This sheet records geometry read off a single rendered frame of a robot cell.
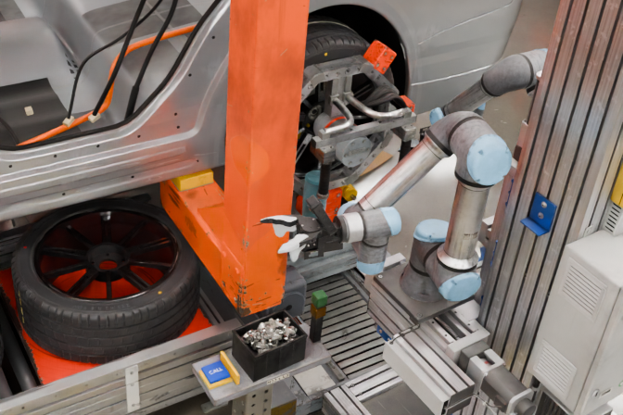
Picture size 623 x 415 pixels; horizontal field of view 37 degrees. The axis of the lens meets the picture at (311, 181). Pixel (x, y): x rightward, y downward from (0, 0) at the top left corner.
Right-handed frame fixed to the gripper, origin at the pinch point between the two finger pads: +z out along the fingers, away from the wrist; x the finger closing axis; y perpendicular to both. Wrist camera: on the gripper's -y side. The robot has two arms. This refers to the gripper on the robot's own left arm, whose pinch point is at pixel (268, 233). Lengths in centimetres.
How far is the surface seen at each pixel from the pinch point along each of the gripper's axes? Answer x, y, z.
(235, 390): 29, 75, 1
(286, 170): 46, 9, -20
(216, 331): 62, 77, -2
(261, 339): 36, 63, -10
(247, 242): 47, 33, -9
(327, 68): 99, 0, -53
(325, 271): 112, 97, -62
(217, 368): 36, 71, 5
